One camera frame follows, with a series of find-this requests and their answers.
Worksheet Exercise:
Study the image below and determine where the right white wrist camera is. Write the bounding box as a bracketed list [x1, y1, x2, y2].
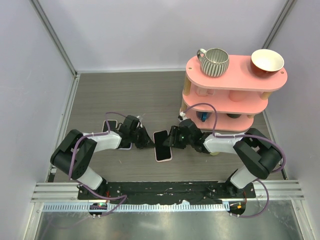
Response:
[178, 111, 187, 121]

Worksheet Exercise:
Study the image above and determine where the black mounting plate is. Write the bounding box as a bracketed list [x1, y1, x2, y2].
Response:
[77, 180, 257, 205]

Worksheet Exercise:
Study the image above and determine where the clear pink glass cup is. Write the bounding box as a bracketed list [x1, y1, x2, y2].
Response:
[195, 87, 215, 97]

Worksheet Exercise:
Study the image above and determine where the pink three-tier shelf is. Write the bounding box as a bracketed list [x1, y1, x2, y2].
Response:
[181, 55, 288, 132]

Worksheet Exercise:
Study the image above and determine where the dark cup bottom shelf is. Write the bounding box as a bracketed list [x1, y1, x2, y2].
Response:
[226, 113, 241, 119]

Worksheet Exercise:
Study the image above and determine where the white slotted cable duct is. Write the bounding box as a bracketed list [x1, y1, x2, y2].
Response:
[42, 201, 230, 213]

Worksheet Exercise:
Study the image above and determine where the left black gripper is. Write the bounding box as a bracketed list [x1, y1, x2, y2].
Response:
[129, 126, 156, 150]

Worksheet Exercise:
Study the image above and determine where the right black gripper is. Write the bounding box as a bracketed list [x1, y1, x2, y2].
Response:
[162, 125, 193, 150]

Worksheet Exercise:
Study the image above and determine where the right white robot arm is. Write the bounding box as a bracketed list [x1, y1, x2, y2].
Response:
[163, 118, 286, 198]

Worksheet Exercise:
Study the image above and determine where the lilac phone case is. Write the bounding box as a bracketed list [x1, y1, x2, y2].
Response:
[118, 143, 132, 150]

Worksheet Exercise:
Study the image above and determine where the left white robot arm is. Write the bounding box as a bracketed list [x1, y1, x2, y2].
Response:
[50, 115, 155, 200]

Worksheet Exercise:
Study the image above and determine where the grey striped mug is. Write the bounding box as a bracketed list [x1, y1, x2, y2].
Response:
[196, 48, 230, 78]

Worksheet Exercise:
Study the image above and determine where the red white bowl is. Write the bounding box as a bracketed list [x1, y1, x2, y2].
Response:
[250, 49, 285, 78]

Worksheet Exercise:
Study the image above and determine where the yellow green mug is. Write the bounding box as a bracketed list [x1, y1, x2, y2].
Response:
[210, 152, 220, 156]

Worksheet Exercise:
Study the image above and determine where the blue cup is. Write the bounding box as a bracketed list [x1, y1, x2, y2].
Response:
[196, 111, 211, 123]

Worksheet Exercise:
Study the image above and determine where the pink phone case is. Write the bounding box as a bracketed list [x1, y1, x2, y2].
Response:
[152, 129, 173, 163]

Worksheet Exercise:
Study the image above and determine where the beige phone case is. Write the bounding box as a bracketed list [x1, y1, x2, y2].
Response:
[101, 119, 118, 132]

